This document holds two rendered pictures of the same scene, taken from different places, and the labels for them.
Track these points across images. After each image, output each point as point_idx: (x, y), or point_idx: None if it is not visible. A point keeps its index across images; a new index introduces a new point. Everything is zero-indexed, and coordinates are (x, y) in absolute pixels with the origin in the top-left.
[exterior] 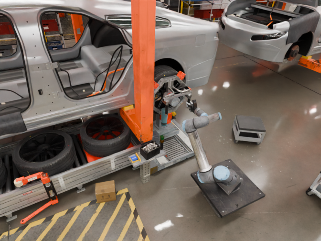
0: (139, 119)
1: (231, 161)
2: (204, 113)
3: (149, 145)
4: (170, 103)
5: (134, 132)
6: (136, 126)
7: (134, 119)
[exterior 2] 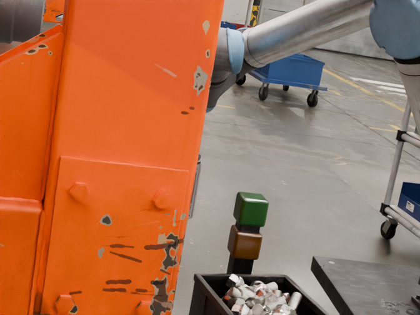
0: (189, 47)
1: (335, 260)
2: (232, 29)
3: (262, 302)
4: (33, 17)
5: (15, 299)
6: (90, 191)
7: (1, 138)
